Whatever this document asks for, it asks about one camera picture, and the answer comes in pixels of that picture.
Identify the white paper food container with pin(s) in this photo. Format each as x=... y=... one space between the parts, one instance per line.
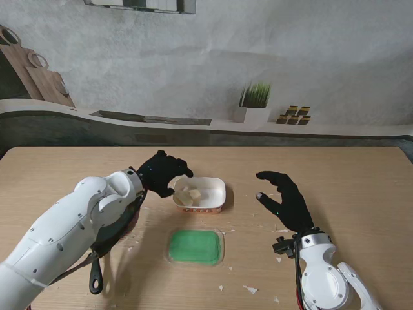
x=209 y=197

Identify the grey built-in cooktop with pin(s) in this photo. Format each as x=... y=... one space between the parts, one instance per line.
x=151 y=119

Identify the green plant in white pot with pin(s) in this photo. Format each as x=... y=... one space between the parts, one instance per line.
x=255 y=97

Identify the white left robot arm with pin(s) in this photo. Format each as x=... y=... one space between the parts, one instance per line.
x=64 y=226

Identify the clear plastic lid green inside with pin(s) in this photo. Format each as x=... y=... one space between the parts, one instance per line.
x=193 y=247

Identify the large wooden cutting board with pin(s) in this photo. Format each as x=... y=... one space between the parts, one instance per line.
x=16 y=64

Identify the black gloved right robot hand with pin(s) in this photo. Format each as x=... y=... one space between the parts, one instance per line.
x=290 y=203

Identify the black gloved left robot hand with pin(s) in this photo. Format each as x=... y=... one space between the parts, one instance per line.
x=159 y=174

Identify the small brown spice jar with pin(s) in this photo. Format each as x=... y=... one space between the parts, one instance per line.
x=305 y=120
x=292 y=110
x=304 y=110
x=293 y=120
x=282 y=119

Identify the black cast iron pan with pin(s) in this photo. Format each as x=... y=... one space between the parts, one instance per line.
x=95 y=277

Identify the small wooden cutting board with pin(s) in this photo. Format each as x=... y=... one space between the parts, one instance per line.
x=48 y=87

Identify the pale dumpling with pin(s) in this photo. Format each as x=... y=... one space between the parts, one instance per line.
x=195 y=194
x=183 y=197

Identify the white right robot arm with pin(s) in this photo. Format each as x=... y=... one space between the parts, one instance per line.
x=322 y=277

